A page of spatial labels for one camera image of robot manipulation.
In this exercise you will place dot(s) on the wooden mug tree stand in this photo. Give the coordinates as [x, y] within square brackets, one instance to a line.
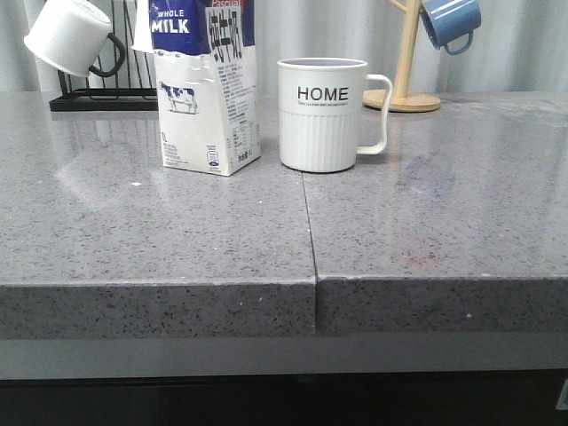
[403, 100]

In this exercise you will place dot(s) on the blue enamel mug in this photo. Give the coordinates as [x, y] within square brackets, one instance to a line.
[446, 21]

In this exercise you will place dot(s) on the white mug black handle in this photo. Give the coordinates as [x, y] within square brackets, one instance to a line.
[142, 40]
[70, 35]

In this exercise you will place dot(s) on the black wire mug rack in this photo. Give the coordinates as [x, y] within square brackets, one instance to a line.
[132, 88]

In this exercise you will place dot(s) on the white HOME mug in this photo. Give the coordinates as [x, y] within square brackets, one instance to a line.
[320, 104]

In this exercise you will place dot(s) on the white mug black handle right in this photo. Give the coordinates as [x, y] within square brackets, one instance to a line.
[142, 40]

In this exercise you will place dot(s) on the white mug black handle left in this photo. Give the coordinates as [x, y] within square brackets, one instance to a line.
[70, 35]

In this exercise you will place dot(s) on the Pascual whole milk carton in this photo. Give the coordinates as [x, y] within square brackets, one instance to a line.
[205, 66]

